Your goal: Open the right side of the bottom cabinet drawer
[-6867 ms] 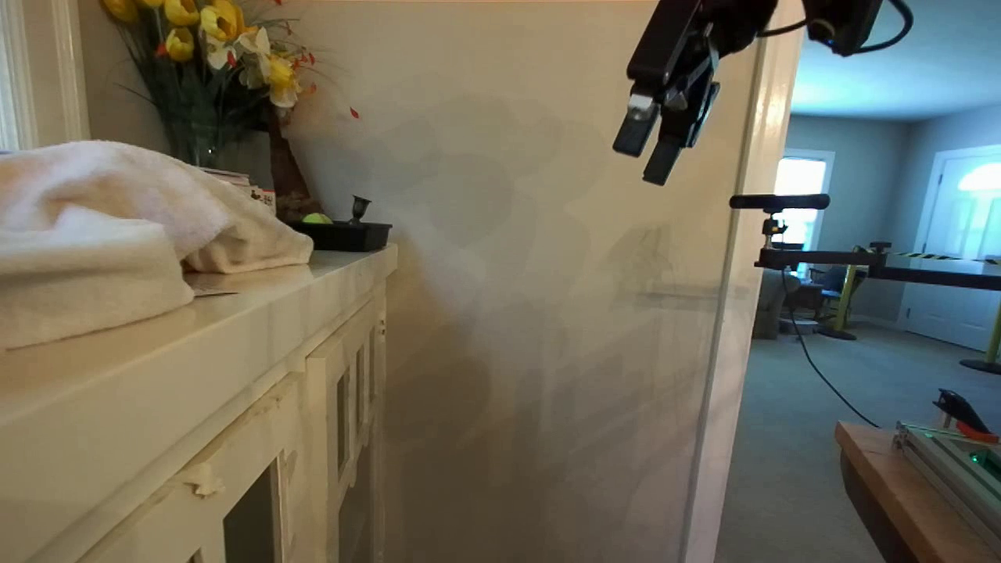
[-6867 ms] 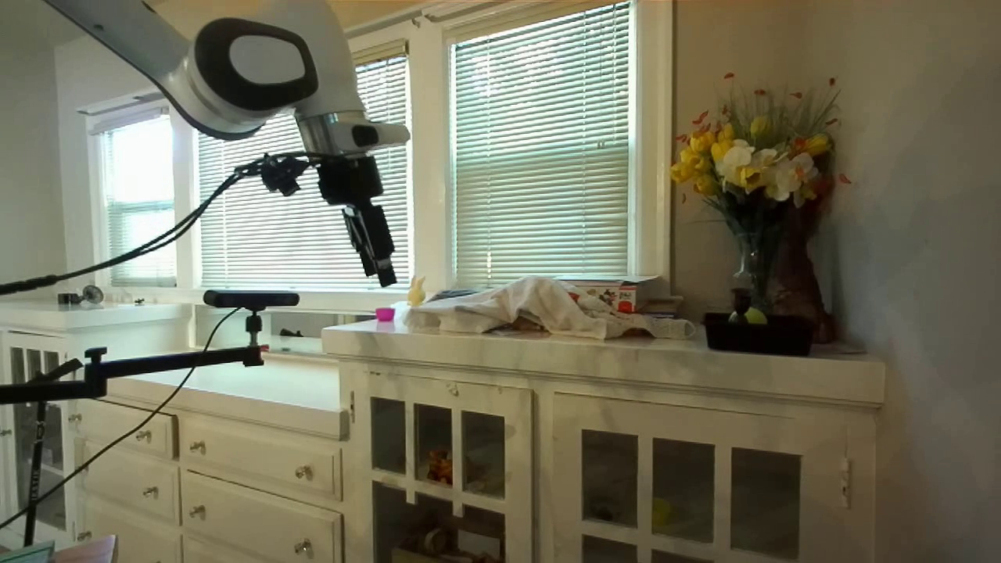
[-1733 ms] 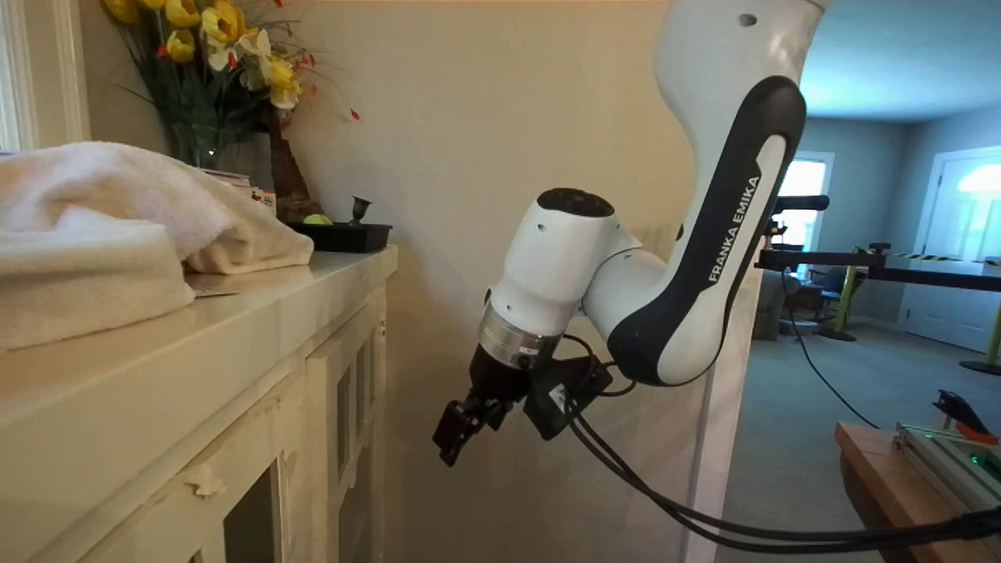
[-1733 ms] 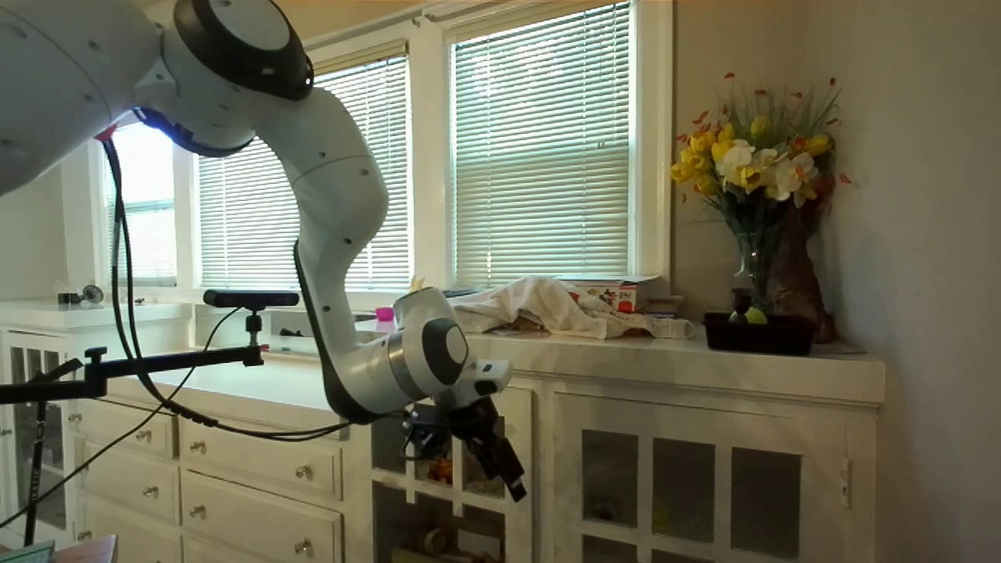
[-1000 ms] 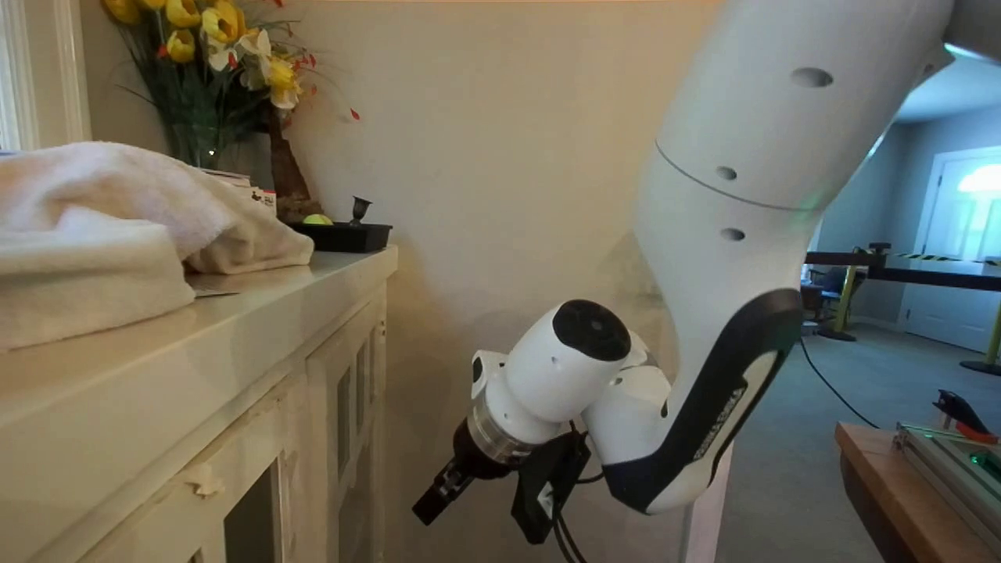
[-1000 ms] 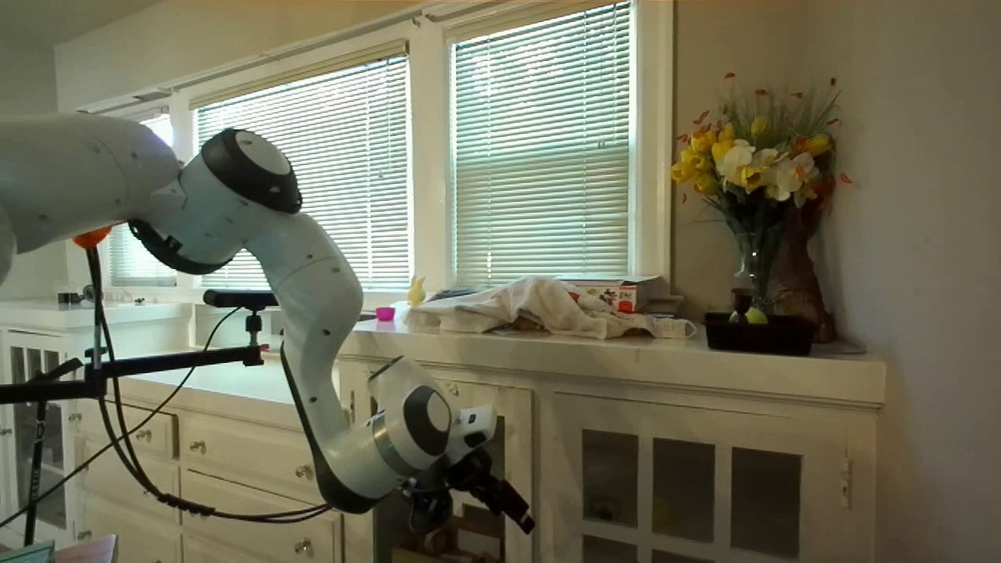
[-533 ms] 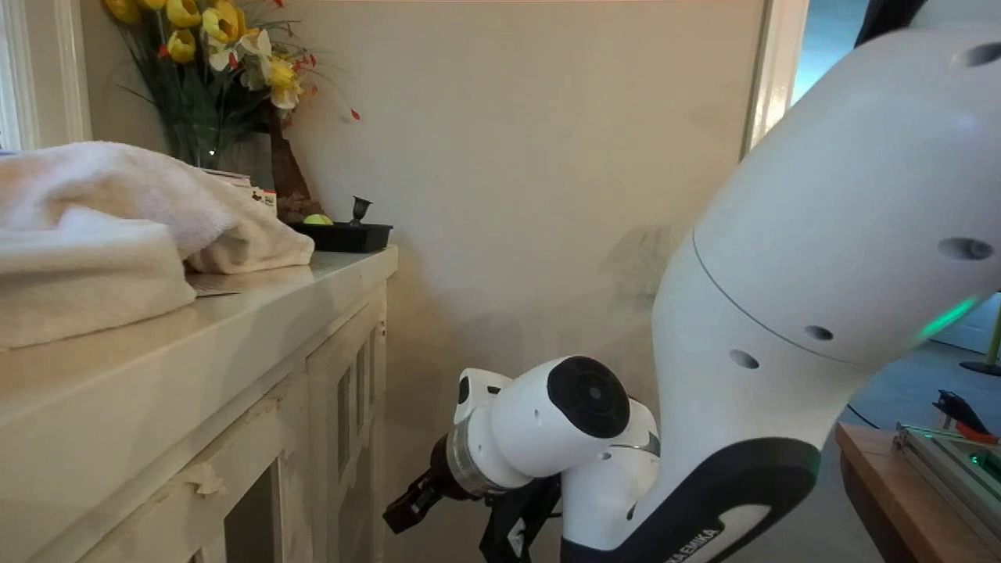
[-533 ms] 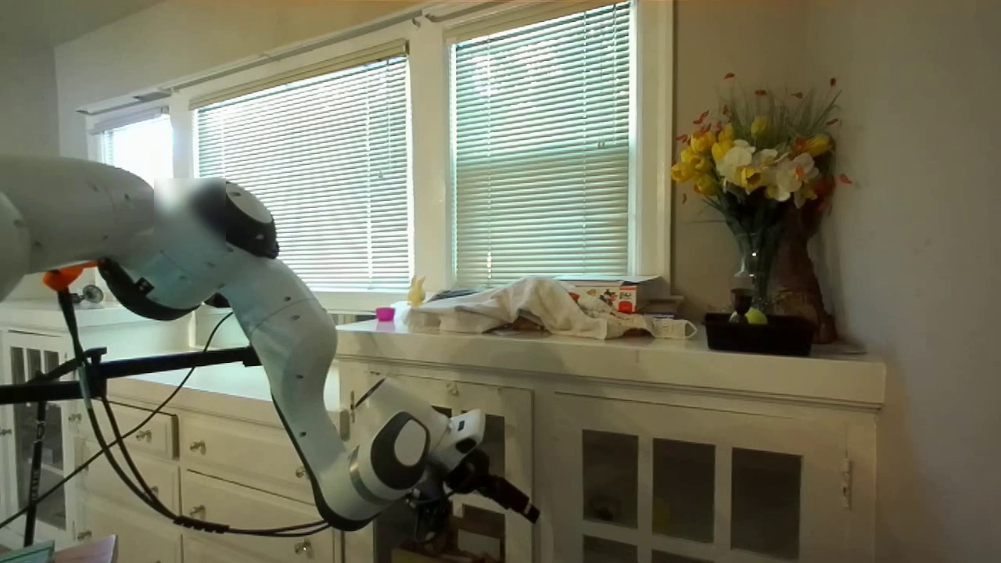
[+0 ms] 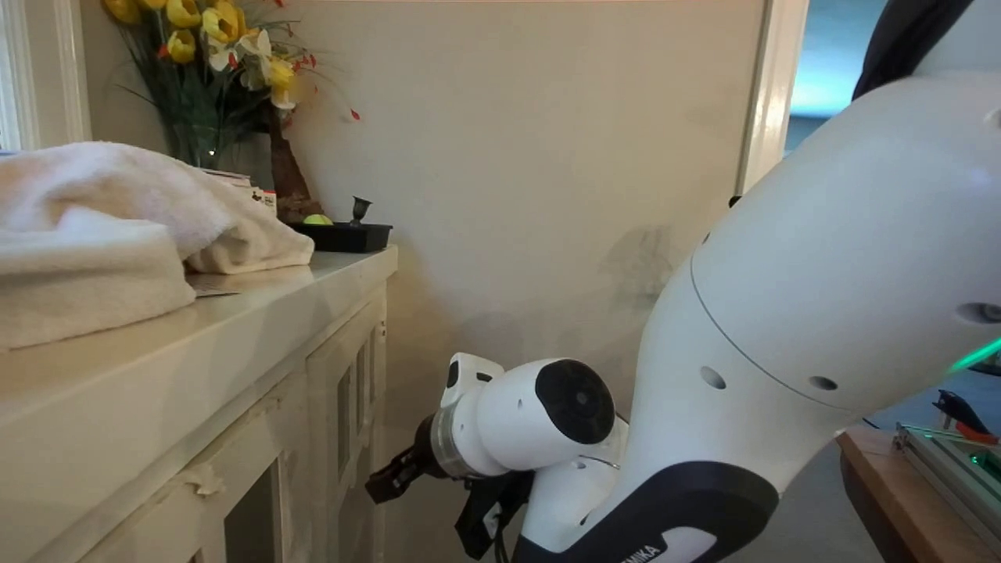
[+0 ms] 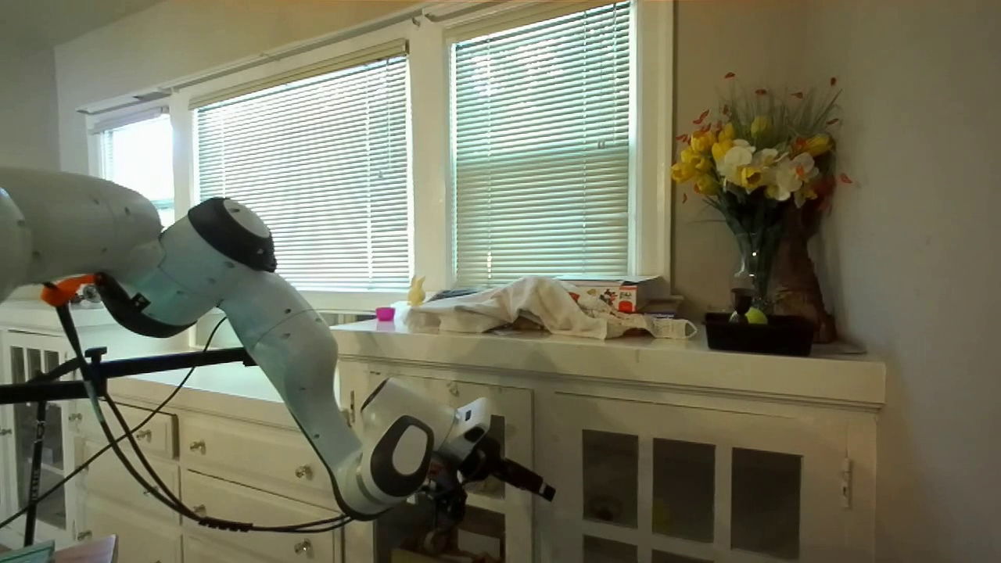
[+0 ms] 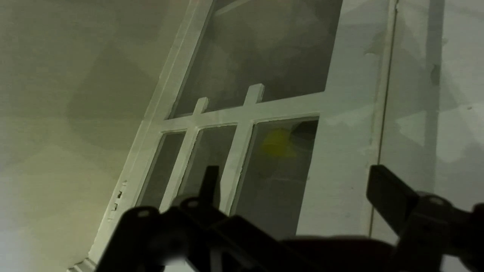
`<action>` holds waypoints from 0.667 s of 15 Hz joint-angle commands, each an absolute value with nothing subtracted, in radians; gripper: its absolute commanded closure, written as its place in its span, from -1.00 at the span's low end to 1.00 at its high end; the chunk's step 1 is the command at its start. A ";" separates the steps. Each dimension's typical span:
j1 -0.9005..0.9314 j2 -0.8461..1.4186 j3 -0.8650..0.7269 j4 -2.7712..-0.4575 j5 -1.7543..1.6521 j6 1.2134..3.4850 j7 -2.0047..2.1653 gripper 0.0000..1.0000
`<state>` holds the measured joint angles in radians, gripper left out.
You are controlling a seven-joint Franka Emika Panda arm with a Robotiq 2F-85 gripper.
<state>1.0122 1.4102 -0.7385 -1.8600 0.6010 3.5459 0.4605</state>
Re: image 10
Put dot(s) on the pink cup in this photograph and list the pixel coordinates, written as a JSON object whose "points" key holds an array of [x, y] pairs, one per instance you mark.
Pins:
{"points": [[386, 313]]}

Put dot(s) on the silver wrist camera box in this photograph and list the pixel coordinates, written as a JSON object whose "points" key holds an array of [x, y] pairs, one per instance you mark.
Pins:
{"points": [[470, 423]]}

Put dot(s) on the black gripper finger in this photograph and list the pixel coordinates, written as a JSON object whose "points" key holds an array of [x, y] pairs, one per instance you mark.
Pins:
{"points": [[525, 488], [529, 476]]}

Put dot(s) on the black tray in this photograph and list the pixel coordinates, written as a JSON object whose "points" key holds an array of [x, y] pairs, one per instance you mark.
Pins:
{"points": [[756, 336]]}

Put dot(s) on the white chest of drawers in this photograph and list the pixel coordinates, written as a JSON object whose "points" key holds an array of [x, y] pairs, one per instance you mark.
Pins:
{"points": [[230, 391]]}

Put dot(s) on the white window frame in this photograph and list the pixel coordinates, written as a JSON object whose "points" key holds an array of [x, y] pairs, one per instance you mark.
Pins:
{"points": [[429, 157]]}

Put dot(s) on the white cabinet with glass doors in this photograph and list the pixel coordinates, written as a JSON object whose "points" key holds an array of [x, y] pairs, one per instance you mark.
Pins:
{"points": [[627, 364]]}

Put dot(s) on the white side cabinet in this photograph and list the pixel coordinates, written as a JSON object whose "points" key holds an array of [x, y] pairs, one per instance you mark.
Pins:
{"points": [[33, 332]]}

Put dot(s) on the red and white box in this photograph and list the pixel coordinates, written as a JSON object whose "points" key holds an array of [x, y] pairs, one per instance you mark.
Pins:
{"points": [[627, 298]]}

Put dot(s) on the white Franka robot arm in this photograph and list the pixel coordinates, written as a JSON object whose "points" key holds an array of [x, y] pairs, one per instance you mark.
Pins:
{"points": [[269, 323]]}

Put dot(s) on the glass flower vase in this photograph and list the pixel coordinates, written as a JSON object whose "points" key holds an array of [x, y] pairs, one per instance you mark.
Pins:
{"points": [[756, 254]]}

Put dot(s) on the white wooden drawer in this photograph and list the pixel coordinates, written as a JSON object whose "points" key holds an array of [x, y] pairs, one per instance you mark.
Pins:
{"points": [[253, 506], [238, 454], [125, 535], [159, 488], [153, 432]]}

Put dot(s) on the green fruit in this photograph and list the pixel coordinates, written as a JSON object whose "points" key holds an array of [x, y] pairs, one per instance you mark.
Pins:
{"points": [[756, 313]]}

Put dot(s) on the cream towel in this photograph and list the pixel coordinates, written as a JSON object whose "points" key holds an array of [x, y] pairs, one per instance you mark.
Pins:
{"points": [[533, 303]]}

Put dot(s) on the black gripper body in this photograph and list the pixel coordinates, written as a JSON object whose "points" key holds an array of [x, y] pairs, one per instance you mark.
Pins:
{"points": [[482, 460]]}

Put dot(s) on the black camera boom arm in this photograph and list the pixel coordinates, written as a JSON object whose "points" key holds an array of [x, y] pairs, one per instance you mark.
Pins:
{"points": [[159, 364]]}

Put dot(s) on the yellow and white flower bouquet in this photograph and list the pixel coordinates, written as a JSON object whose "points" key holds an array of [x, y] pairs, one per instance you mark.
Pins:
{"points": [[756, 157]]}

